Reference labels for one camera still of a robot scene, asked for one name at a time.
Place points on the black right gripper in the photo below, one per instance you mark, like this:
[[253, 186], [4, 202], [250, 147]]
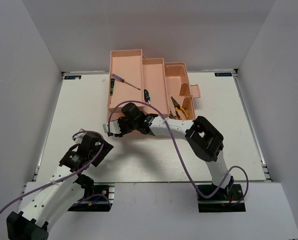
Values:
[[120, 121]]

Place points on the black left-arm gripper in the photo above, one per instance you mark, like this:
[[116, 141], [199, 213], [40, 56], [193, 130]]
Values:
[[106, 148]]

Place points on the green stubby screwdriver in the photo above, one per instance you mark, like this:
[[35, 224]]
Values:
[[147, 96]]

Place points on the pink plastic toolbox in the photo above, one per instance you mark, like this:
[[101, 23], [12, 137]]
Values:
[[163, 80]]

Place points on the green black tester screwdriver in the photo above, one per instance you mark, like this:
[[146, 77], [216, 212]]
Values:
[[112, 82]]

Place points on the yellow black long-nose pliers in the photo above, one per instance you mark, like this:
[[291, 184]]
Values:
[[178, 107]]

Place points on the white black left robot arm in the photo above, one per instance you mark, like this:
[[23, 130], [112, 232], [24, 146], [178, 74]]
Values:
[[68, 187]]

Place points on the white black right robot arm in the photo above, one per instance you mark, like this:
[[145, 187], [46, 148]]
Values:
[[204, 139]]

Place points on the blue table label left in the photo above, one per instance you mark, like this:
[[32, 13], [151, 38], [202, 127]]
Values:
[[72, 77]]

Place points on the blue table label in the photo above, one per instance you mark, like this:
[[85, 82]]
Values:
[[72, 77], [223, 74]]

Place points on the blue table label right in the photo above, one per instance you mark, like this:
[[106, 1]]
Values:
[[223, 74]]

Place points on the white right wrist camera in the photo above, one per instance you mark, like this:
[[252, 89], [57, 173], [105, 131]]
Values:
[[112, 127]]

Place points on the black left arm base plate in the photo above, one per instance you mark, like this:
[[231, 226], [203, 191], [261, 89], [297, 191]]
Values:
[[99, 199]]

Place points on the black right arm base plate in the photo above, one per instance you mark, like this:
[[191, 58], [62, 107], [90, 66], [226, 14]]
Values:
[[221, 203]]

